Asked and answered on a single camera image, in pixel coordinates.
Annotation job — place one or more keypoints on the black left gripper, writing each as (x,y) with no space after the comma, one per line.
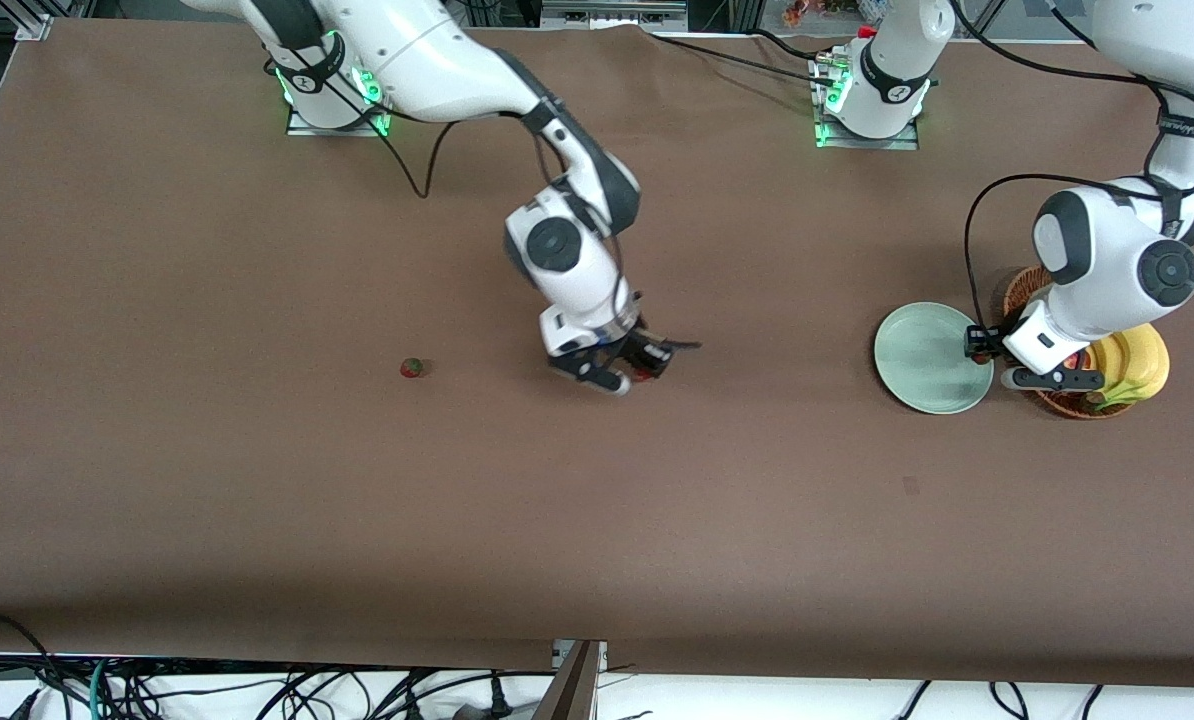
(978,342)

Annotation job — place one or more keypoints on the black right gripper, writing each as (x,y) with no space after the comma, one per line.
(645,351)

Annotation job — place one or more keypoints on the greenish red strawberry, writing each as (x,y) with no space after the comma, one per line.
(411,368)

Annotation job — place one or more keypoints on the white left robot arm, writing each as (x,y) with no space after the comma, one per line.
(1107,260)

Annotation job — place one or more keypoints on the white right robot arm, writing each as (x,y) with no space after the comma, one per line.
(427,50)

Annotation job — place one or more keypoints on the pale green plate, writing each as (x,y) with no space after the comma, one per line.
(917,360)

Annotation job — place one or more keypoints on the red apple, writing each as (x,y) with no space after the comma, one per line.
(1077,358)

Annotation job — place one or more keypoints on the brown wicker basket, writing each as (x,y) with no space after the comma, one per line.
(1067,405)

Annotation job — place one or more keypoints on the brown table cover sheet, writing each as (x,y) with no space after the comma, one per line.
(597,500)

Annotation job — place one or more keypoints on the yellow banana bunch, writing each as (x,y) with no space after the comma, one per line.
(1142,365)

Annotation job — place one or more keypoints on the black power plug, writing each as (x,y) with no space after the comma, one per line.
(499,700)

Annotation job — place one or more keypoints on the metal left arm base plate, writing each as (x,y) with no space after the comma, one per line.
(897,143)

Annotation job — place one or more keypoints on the aluminium table post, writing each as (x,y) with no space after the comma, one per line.
(572,690)

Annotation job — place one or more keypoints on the aluminium frame rail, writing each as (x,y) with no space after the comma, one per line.
(607,18)

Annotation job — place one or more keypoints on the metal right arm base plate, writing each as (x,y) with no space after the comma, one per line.
(302,128)

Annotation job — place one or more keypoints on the aluminium frame corner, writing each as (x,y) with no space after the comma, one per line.
(35,22)

